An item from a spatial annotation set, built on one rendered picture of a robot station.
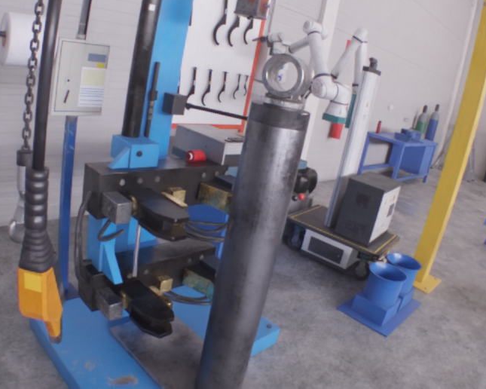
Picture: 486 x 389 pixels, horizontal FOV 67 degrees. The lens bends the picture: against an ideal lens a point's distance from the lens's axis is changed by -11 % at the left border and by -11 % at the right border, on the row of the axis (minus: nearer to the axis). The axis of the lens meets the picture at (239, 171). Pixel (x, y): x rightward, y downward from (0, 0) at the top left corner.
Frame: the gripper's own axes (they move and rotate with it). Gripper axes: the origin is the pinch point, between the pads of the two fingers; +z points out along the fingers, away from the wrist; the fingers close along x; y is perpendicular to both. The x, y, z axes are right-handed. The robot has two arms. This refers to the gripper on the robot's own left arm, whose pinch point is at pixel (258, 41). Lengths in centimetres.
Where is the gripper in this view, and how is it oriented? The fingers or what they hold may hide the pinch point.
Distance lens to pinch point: 439.2
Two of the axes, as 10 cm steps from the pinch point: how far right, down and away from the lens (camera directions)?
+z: -6.9, -0.9, 7.2
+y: -0.4, -9.9, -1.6
